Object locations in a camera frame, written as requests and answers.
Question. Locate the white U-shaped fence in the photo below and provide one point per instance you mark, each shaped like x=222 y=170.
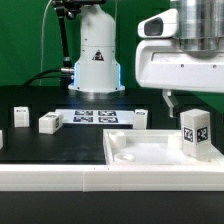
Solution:
x=89 y=178

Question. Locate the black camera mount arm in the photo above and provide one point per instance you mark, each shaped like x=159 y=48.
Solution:
x=69 y=9

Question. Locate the white fiducial marker sheet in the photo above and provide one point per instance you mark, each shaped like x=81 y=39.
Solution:
x=98 y=117

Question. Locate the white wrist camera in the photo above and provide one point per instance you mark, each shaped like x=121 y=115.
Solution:
x=163 y=25

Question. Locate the white square tabletop part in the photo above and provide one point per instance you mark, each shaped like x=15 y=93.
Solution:
x=152 y=147

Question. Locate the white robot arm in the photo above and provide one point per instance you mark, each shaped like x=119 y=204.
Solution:
x=182 y=48

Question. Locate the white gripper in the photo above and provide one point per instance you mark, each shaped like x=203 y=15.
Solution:
x=161 y=64

